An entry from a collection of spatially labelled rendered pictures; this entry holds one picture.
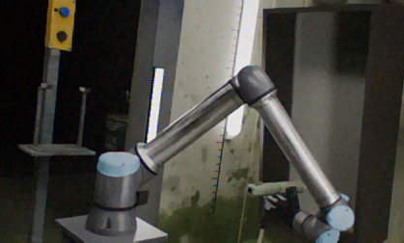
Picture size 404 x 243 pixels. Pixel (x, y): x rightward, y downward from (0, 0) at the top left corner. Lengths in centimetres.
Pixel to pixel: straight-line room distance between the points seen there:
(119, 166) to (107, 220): 20
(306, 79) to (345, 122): 34
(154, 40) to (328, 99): 103
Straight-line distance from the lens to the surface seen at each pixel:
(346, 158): 251
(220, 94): 163
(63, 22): 233
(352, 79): 241
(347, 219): 156
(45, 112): 237
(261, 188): 185
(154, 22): 246
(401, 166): 338
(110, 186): 155
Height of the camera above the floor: 121
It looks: 6 degrees down
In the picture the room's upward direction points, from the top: 8 degrees clockwise
